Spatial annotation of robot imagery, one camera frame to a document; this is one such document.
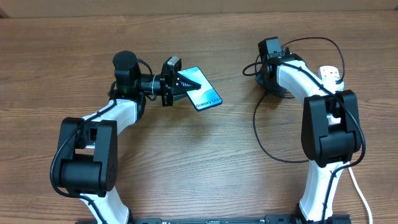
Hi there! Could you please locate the Samsung Galaxy smartphone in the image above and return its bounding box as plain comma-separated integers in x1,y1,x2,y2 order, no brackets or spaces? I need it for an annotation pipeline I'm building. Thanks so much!
178,67,223,111

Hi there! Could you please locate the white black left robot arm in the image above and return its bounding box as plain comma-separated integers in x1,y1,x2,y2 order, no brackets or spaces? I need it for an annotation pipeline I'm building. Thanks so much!
50,50,203,223

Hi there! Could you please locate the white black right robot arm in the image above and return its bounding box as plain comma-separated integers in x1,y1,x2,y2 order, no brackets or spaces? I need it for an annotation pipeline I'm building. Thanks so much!
255,37,366,223

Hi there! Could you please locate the white charger adapter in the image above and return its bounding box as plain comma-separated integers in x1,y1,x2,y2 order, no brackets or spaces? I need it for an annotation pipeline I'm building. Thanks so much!
323,76,345,92

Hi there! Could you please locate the white power strip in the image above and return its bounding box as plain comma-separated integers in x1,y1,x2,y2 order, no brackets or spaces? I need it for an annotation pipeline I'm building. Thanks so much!
318,65,341,82

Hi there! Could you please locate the black charger cable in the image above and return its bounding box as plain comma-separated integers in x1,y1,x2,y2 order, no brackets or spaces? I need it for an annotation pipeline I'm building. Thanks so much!
252,37,346,164

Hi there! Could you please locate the white power strip cord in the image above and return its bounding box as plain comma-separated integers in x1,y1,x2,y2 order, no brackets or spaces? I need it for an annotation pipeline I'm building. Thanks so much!
347,166,374,224

